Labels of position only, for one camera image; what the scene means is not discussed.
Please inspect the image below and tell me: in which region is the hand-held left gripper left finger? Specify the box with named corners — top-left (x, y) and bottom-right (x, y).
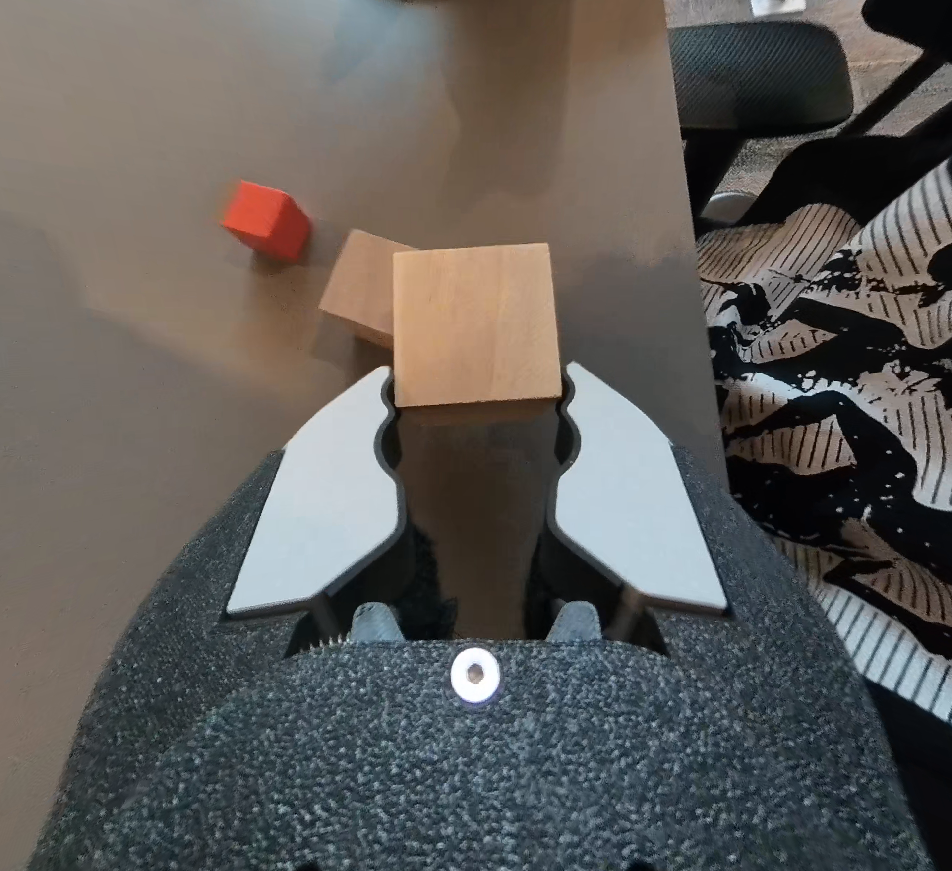
top-left (225, 366), bottom-right (455, 622)

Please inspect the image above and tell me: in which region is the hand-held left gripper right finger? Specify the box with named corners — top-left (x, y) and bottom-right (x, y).
top-left (524, 361), bottom-right (731, 622)

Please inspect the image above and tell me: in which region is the medium wooden cube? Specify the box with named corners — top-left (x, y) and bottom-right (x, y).
top-left (319, 229), bottom-right (420, 351)

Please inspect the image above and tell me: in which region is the large wooden cube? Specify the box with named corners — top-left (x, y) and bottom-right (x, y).
top-left (392, 242), bottom-right (566, 409)

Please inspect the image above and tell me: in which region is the small red cube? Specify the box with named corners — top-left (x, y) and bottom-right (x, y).
top-left (222, 181), bottom-right (315, 265)

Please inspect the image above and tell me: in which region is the person's printed shirt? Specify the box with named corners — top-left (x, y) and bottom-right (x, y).
top-left (697, 157), bottom-right (952, 726)

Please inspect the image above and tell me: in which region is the black office chair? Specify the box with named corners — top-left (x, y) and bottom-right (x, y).
top-left (667, 19), bottom-right (856, 225)

